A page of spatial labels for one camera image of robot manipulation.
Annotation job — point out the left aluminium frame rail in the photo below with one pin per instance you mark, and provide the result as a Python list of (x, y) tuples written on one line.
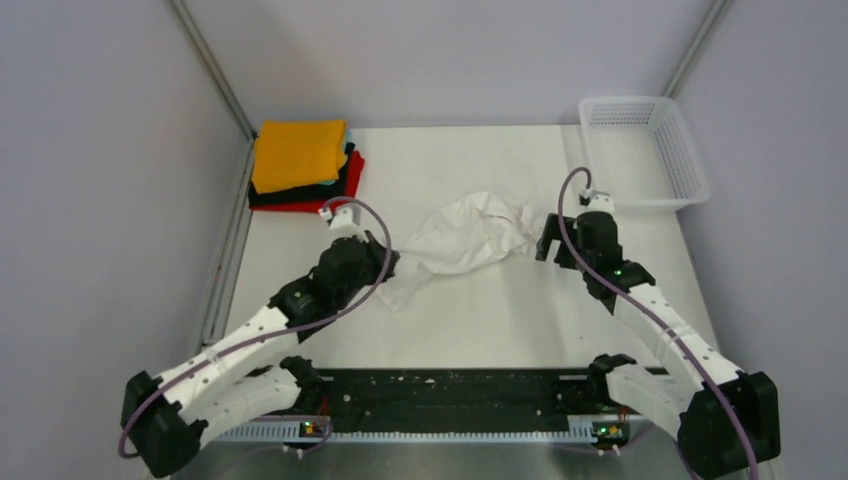
[(222, 259)]

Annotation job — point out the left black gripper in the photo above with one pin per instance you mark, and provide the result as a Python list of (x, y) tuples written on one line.
[(379, 254)]

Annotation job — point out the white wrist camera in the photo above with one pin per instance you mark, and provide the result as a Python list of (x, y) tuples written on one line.
[(343, 221), (596, 201)]

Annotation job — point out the aluminium post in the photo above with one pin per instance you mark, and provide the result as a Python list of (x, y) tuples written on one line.
[(707, 28), (203, 51)]

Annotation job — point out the orange folded t shirt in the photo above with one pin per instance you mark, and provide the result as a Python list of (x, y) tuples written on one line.
[(296, 154)]

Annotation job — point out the white t shirt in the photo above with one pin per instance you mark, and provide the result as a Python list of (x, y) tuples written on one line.
[(475, 231)]

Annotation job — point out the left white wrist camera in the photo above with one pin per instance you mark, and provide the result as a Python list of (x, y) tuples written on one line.
[(343, 221)]

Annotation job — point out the red folded t shirt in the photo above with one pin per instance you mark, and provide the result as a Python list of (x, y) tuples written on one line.
[(356, 168)]

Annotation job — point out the white cable duct rail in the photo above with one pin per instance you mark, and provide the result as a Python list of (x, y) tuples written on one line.
[(580, 431)]

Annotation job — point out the left back aluminium post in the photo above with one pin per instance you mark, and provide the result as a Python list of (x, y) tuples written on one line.
[(203, 51)]

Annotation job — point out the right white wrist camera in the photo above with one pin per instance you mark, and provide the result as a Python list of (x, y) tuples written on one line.
[(596, 201)]

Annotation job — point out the right back aluminium post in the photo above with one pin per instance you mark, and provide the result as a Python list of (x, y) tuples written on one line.
[(707, 28)]

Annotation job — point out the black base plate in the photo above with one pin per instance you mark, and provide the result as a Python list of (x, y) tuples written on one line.
[(456, 400)]

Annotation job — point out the white plastic basket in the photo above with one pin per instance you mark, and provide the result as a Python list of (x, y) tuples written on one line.
[(641, 151)]

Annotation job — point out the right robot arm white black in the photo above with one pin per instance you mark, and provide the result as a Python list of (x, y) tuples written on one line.
[(723, 419)]

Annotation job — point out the black folded t shirt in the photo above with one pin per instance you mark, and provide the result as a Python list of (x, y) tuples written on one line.
[(303, 194)]

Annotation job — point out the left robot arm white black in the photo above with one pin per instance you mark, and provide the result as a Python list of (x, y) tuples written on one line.
[(168, 418)]

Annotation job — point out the light blue folded t shirt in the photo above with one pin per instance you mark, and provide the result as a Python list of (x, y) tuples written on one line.
[(347, 147)]

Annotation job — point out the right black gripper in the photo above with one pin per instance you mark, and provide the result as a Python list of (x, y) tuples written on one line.
[(552, 231)]

